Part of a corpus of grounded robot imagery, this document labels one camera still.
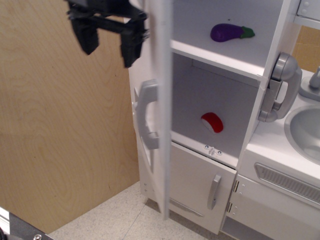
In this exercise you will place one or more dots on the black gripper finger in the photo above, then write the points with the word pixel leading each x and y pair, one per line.
pixel 86 37
pixel 131 45

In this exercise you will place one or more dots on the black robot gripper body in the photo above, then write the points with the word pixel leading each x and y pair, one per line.
pixel 88 15

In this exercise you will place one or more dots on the white toy fridge door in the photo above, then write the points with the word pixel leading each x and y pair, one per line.
pixel 155 63

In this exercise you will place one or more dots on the white toy fridge cabinet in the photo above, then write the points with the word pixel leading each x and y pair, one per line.
pixel 226 78

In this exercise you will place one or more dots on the purple toy eggplant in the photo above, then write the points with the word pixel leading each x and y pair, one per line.
pixel 224 32

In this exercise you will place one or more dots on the red toy food slice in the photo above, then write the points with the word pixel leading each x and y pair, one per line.
pixel 212 122

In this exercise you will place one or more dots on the grey toy telephone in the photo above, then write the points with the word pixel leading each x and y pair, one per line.
pixel 282 89

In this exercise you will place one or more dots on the white lower freezer door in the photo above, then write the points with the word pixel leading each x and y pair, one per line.
pixel 183 187

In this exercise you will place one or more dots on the white upper cabinet corner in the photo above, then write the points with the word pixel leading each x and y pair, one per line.
pixel 308 13

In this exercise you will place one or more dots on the grey toy faucet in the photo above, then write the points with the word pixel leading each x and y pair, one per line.
pixel 310 86

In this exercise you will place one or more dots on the grey toy sink basin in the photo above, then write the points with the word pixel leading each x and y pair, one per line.
pixel 302 129

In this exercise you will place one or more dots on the white toy kitchen counter unit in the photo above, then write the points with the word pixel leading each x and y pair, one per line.
pixel 256 211

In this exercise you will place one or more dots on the black base with screw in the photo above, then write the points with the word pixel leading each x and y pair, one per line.
pixel 14 228

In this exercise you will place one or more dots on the grey vent panel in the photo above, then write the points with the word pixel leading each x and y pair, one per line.
pixel 292 183

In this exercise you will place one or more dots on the grey fridge door handle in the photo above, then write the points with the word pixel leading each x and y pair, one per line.
pixel 148 94

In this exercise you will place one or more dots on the grey freezer door handle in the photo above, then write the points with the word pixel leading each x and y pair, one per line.
pixel 211 202

